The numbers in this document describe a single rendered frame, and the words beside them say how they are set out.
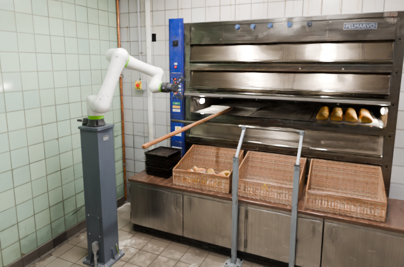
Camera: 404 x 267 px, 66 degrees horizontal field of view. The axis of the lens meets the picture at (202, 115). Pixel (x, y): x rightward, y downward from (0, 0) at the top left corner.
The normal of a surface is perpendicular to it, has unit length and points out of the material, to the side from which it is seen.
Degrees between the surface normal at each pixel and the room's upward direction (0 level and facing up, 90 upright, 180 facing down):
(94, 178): 90
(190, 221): 90
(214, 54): 70
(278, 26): 90
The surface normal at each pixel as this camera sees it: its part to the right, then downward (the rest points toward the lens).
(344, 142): -0.39, -0.19
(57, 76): 0.91, 0.07
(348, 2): -0.41, 0.15
